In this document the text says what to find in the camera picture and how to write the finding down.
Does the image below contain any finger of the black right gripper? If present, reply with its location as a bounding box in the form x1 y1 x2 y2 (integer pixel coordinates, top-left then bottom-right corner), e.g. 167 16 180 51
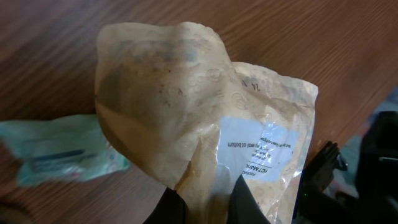
303 141 348 195

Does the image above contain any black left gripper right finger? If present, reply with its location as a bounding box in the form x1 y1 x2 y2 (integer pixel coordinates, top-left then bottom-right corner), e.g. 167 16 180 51
226 175 270 224

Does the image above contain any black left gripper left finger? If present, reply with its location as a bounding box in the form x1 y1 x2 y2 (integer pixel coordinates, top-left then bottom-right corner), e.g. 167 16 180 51
143 188 187 224

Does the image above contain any beige plastic pouch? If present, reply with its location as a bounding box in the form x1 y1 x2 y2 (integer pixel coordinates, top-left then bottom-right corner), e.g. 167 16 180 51
95 22 318 223

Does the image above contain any teal tissue pack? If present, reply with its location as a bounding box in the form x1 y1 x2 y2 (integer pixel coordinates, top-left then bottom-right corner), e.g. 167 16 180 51
1 114 130 187

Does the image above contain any green lid jar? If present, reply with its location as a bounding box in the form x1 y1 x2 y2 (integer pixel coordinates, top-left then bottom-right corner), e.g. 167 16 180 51
1 203 35 224

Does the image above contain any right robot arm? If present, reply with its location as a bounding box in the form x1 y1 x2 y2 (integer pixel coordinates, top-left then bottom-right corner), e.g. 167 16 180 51
292 111 397 224

